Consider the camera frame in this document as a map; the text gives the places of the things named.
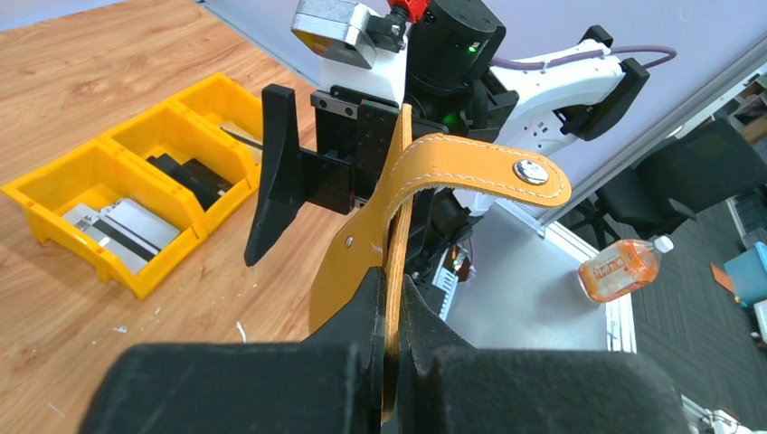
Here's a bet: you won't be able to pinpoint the black cards in bin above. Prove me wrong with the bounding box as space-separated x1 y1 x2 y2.
147 154 232 211

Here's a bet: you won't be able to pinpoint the yellow plastic bin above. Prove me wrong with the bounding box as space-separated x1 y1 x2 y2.
99 101 260 233
2 139 207 299
169 72 263 155

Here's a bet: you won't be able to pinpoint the yellow right plastic bin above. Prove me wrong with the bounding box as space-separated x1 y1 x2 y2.
169 72 263 155

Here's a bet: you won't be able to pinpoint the black office chair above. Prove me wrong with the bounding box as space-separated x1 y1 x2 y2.
596 118 766 240

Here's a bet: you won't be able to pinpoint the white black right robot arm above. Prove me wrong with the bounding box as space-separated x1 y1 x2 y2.
244 1 649 266

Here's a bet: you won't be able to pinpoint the beige cards in bin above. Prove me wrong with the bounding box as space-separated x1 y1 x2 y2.
219 121 262 164

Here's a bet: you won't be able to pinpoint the yellow middle plastic bin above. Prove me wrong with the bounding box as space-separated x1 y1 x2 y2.
99 101 260 233

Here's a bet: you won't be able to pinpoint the yellow left plastic bin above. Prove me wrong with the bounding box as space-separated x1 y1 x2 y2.
2 139 207 299

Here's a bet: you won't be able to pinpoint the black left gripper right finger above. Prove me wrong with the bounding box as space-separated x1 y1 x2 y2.
396 278 689 433

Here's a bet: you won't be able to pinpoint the orange drink bottle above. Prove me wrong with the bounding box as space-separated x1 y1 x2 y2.
578 236 674 303

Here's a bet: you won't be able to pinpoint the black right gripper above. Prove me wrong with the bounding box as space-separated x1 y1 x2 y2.
244 84 400 267

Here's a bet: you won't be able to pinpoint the yellow leather card holder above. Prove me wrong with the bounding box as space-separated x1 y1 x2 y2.
308 104 572 422

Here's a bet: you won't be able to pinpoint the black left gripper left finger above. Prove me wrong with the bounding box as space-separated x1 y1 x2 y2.
80 267 385 433

